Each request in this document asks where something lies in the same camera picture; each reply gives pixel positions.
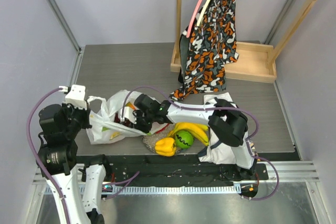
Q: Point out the zebra striped garment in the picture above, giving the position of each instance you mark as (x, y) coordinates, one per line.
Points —
(184, 49)

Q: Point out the yellow fake bell pepper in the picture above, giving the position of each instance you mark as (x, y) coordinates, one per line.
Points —
(165, 147)

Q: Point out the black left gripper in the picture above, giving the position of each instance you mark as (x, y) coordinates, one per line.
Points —
(85, 112)

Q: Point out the camouflage patterned garment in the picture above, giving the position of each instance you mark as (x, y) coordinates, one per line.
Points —
(213, 44)

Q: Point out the white plastic bag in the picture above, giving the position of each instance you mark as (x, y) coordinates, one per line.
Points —
(104, 130)

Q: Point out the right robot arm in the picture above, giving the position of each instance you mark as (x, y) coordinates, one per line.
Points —
(200, 114)

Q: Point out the white navy-trimmed tank top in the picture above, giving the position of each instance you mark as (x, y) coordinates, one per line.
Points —
(228, 133)

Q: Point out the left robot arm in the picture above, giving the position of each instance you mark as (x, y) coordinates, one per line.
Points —
(77, 192)

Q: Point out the purple fake grape bunch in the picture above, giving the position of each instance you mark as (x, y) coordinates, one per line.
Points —
(126, 122)

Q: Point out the wooden clothes rack base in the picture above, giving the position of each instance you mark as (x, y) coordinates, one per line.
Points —
(257, 62)

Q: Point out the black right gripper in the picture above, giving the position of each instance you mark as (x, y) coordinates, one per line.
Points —
(139, 120)

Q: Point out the round glass plate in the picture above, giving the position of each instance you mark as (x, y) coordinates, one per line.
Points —
(150, 140)

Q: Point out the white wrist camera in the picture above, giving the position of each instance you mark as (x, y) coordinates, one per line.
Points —
(75, 95)
(126, 114)

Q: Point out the yellow fake banana bunch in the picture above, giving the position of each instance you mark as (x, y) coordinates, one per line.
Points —
(197, 130)

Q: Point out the white slotted cable duct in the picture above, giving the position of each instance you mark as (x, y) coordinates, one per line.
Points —
(235, 189)

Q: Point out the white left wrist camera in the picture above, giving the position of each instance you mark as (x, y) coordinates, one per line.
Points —
(75, 95)

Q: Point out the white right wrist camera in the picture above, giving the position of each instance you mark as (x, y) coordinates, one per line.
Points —
(126, 114)

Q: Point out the green fake watermelon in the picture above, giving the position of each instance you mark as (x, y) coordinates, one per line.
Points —
(184, 139)

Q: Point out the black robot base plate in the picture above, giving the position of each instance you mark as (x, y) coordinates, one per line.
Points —
(177, 171)

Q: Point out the red fake dragon fruit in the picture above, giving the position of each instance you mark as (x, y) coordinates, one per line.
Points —
(157, 128)

